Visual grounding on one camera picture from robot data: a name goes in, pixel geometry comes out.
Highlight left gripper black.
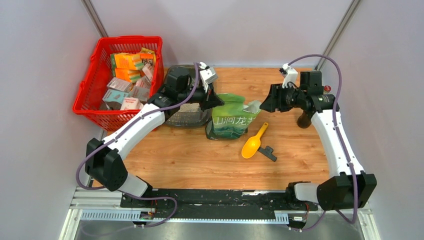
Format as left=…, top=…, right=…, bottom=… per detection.
left=177, top=80, right=224, bottom=112

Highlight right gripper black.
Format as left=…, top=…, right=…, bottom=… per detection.
left=259, top=83, right=306, bottom=113

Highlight green litter bag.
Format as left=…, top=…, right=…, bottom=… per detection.
left=205, top=93, right=262, bottom=140

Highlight black bag clip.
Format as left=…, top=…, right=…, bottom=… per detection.
left=258, top=145, right=277, bottom=162

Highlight yellow plastic scoop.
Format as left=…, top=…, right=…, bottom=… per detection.
left=241, top=122, right=269, bottom=159

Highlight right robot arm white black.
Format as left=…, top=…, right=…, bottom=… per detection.
left=260, top=69, right=377, bottom=211

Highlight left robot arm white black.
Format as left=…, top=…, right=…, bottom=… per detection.
left=79, top=67, right=224, bottom=208

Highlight grey litter box tray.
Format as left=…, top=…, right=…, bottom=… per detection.
left=165, top=64, right=212, bottom=128

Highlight white pink sponge box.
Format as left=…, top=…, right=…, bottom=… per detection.
left=120, top=97, right=144, bottom=111

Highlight pink grey box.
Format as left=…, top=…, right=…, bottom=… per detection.
left=106, top=77, right=134, bottom=93

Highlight teal grey box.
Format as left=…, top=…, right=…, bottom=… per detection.
left=102, top=89, right=129, bottom=111

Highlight dark cola bottle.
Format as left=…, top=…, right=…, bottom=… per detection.
left=297, top=85, right=332, bottom=129

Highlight yellow patterned packet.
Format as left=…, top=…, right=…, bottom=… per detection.
left=138, top=47, right=157, bottom=67

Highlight orange sponge pack lower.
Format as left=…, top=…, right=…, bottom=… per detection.
left=112, top=68, right=142, bottom=83

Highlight orange sponge pack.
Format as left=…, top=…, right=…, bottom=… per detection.
left=110, top=52, right=144, bottom=70
left=112, top=68, right=142, bottom=83

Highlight orange sponge pack upper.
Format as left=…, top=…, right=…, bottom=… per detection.
left=110, top=52, right=144, bottom=70

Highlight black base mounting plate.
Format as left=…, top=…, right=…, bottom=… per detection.
left=120, top=188, right=318, bottom=220

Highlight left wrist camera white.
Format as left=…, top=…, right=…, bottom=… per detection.
left=199, top=62, right=219, bottom=93

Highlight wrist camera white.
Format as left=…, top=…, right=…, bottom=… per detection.
left=199, top=62, right=219, bottom=93
left=279, top=63, right=298, bottom=88

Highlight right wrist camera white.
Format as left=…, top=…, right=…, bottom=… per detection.
left=279, top=63, right=298, bottom=88

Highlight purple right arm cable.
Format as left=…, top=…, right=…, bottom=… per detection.
left=286, top=53, right=360, bottom=232

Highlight aluminium frame rail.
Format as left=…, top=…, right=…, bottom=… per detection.
left=59, top=187, right=380, bottom=240

